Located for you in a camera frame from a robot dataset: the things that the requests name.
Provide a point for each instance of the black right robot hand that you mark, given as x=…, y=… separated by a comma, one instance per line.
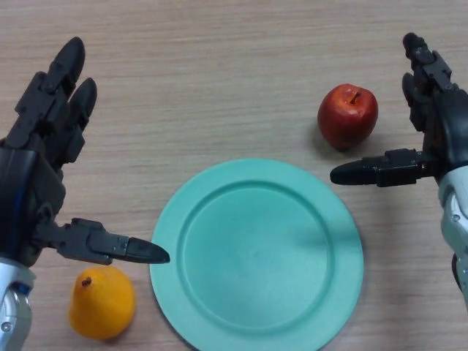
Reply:
x=435, y=120

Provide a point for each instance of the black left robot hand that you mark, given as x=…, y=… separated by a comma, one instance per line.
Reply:
x=40, y=161

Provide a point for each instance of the red apple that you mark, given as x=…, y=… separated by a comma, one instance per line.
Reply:
x=347, y=116

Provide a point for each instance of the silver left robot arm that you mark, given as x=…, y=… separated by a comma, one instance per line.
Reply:
x=14, y=307

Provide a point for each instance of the green round plate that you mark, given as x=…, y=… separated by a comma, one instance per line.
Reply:
x=257, y=256

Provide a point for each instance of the yellow pear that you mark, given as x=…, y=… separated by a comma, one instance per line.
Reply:
x=102, y=303

